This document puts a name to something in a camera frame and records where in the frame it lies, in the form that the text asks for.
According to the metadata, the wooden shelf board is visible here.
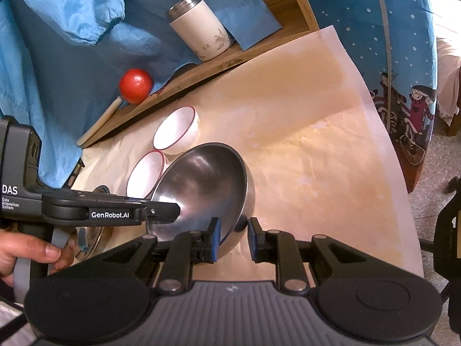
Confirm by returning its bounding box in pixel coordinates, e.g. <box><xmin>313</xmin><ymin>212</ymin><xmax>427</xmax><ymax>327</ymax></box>
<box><xmin>81</xmin><ymin>0</ymin><xmax>320</xmax><ymax>148</ymax></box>

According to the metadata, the red tomato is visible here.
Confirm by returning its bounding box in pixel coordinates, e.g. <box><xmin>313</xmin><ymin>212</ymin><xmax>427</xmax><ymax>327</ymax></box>
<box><xmin>120</xmin><ymin>68</ymin><xmax>154</xmax><ymax>104</ymax></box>

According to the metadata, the deep steel bowl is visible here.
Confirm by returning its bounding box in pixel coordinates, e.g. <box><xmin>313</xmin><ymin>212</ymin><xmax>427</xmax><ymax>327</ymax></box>
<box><xmin>146</xmin><ymin>143</ymin><xmax>256</xmax><ymax>260</ymax></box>

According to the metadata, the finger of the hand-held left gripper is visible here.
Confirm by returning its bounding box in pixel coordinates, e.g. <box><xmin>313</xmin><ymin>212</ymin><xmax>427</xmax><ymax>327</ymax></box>
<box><xmin>141</xmin><ymin>202</ymin><xmax>181</xmax><ymax>225</ymax></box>

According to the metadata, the white stick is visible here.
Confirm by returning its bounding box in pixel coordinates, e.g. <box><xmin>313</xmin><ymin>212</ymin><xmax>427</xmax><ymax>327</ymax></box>
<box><xmin>77</xmin><ymin>96</ymin><xmax>123</xmax><ymax>147</ymax></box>

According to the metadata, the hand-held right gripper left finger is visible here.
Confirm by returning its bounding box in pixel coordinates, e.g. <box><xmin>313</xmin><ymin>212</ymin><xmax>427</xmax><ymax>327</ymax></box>
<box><xmin>104</xmin><ymin>217</ymin><xmax>222</xmax><ymax>294</ymax></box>

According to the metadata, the light blue shirt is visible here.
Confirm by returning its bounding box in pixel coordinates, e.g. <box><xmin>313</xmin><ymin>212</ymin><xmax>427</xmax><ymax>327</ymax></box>
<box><xmin>0</xmin><ymin>0</ymin><xmax>283</xmax><ymax>188</ymax></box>

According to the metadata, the blue dotted fabric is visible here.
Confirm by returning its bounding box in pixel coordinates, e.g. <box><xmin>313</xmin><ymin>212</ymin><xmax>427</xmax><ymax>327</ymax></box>
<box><xmin>288</xmin><ymin>0</ymin><xmax>438</xmax><ymax>193</ymax></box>

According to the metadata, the black office chair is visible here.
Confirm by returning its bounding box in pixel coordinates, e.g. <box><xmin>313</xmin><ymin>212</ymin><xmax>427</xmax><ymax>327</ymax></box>
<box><xmin>420</xmin><ymin>176</ymin><xmax>461</xmax><ymax>332</ymax></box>

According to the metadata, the white red-rimmed bowl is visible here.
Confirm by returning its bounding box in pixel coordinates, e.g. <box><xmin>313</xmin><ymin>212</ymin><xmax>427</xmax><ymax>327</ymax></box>
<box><xmin>126</xmin><ymin>150</ymin><xmax>170</xmax><ymax>200</ymax></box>
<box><xmin>153</xmin><ymin>106</ymin><xmax>200</xmax><ymax>155</ymax></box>

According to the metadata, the white thermos cup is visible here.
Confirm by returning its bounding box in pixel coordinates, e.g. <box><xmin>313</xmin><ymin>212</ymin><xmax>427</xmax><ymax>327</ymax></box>
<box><xmin>165</xmin><ymin>0</ymin><xmax>232</xmax><ymax>62</ymax></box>

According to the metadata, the black plastic crate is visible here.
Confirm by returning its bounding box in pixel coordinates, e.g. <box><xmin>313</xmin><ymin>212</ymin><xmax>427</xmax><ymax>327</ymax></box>
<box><xmin>67</xmin><ymin>159</ymin><xmax>86</xmax><ymax>188</ymax></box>

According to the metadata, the large steel plate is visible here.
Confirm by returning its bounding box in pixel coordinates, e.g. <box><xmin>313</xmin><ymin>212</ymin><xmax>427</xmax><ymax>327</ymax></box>
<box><xmin>74</xmin><ymin>185</ymin><xmax>110</xmax><ymax>262</ymax></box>

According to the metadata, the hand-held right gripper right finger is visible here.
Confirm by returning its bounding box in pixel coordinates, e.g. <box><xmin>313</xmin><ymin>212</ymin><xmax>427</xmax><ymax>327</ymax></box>
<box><xmin>248</xmin><ymin>217</ymin><xmax>364</xmax><ymax>294</ymax></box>

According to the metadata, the cream paper sheet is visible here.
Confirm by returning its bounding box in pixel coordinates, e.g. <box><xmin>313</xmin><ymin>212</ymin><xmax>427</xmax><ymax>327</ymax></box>
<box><xmin>68</xmin><ymin>25</ymin><xmax>426</xmax><ymax>278</ymax></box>

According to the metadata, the person's left hand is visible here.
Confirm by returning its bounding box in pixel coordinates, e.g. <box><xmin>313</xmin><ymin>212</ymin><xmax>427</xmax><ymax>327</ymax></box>
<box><xmin>0</xmin><ymin>228</ymin><xmax>78</xmax><ymax>278</ymax></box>

